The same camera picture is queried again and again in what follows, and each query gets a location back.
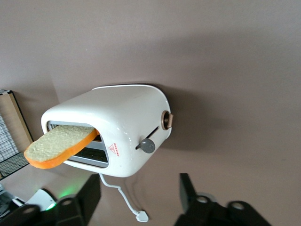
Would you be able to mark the bronze toaster dial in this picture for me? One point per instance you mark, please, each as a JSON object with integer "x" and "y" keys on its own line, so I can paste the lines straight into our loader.
{"x": 167, "y": 120}

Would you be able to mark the grey toaster lever knob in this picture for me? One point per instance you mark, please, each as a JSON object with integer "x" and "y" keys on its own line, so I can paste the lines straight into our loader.
{"x": 147, "y": 146}

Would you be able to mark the brown table cover mat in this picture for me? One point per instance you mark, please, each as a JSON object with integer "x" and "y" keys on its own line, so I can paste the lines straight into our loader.
{"x": 211, "y": 47}

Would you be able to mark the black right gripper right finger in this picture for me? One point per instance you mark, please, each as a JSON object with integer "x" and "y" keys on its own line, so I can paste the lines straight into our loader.
{"x": 207, "y": 212}

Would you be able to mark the bread slice with orange crust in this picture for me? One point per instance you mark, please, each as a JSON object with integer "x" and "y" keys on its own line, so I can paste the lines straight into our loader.
{"x": 58, "y": 143}

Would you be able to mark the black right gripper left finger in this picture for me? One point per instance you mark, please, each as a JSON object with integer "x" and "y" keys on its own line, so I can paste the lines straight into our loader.
{"x": 77, "y": 209}

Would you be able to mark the light wooden shelf board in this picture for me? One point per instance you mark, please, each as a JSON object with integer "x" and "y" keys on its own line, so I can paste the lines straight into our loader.
{"x": 11, "y": 113}

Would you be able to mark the white two-slot toaster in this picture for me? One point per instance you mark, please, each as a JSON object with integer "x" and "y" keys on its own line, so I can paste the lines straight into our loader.
{"x": 113, "y": 110}

